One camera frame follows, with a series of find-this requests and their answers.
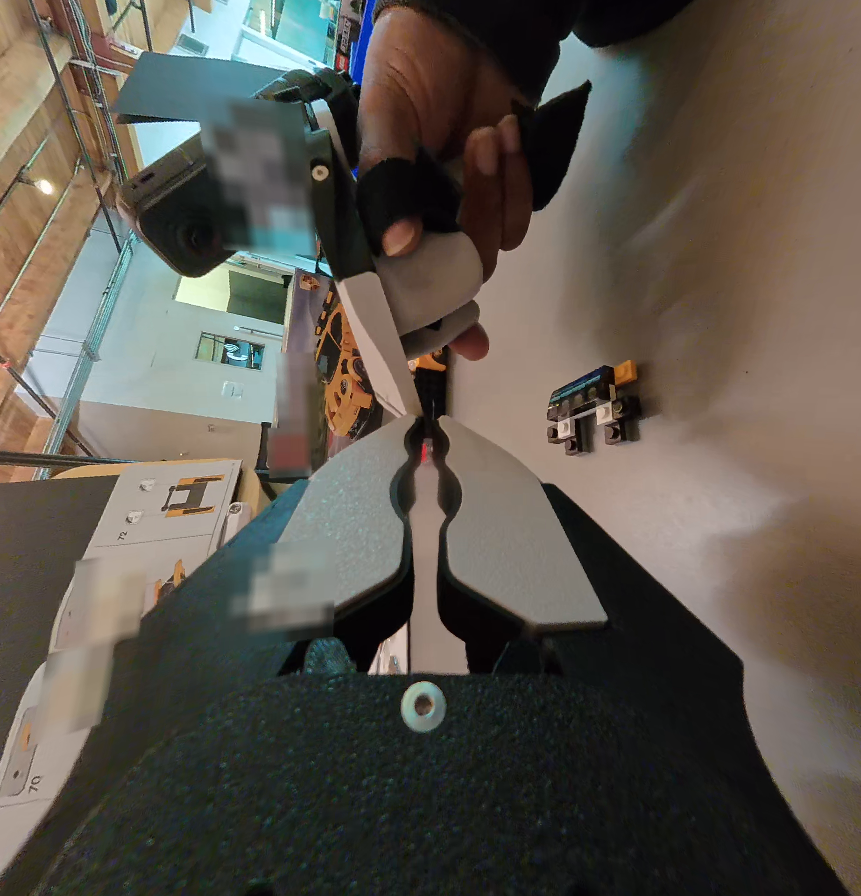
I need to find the partly built lego car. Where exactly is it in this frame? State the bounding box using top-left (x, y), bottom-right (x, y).
top-left (402, 350), bottom-right (450, 464)

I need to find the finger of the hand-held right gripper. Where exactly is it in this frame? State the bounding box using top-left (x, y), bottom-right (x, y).
top-left (334, 272), bottom-right (424, 419)

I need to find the black metal pole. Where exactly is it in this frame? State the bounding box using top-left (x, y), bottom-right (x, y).
top-left (0, 448), bottom-right (151, 471)

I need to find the glass panel with round logo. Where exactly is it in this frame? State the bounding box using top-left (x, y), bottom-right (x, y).
top-left (196, 332), bottom-right (266, 371)

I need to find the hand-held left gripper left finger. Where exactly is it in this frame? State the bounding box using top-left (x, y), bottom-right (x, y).
top-left (282, 414), bottom-right (421, 671)

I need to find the black and orange lego assembly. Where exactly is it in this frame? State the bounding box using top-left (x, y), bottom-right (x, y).
top-left (546, 360), bottom-right (642, 457)

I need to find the lego instruction booklet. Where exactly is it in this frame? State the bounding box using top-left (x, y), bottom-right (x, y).
top-left (0, 458), bottom-right (244, 813)

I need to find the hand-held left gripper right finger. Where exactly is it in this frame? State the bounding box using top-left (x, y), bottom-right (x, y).
top-left (438, 414), bottom-right (610, 672)

